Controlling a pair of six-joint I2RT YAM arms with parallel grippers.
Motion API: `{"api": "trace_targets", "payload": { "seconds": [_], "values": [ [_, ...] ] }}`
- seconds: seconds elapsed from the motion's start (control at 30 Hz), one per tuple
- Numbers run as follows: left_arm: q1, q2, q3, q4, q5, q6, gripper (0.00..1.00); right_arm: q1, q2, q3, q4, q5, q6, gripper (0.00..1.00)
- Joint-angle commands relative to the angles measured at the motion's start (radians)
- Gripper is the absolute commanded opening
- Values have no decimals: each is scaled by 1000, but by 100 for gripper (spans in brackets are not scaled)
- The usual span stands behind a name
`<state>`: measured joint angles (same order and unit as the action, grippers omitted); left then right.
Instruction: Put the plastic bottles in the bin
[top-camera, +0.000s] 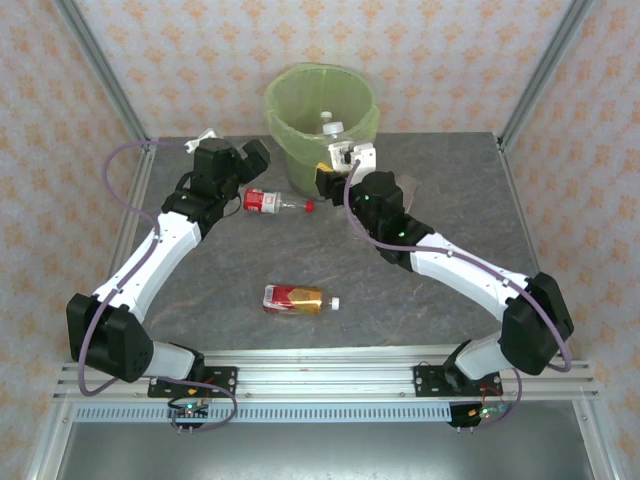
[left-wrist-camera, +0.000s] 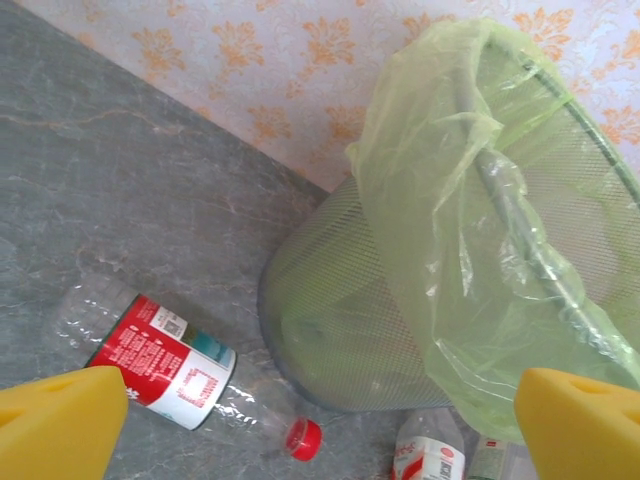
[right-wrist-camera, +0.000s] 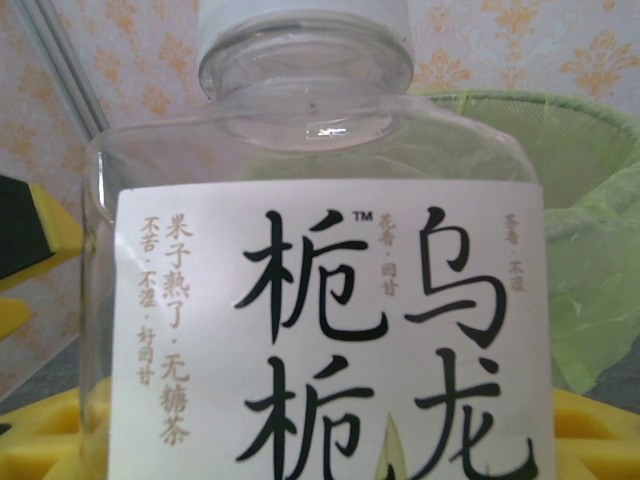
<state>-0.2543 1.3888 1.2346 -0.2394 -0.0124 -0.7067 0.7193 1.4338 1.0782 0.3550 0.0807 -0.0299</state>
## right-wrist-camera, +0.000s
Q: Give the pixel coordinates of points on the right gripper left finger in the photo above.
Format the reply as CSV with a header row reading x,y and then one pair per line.
x,y
40,445

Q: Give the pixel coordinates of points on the aluminium frame post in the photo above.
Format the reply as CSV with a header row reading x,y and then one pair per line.
x,y
65,65

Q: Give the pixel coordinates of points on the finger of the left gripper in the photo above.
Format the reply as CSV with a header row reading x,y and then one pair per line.
x,y
30,230
15,317

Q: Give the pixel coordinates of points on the white label tea bottle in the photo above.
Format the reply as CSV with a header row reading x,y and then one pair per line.
x,y
320,300

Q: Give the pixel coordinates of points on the green-lined trash bin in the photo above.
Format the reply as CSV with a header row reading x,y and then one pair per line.
x,y
590,280

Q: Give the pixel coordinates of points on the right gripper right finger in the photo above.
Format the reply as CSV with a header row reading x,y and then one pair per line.
x,y
600,445

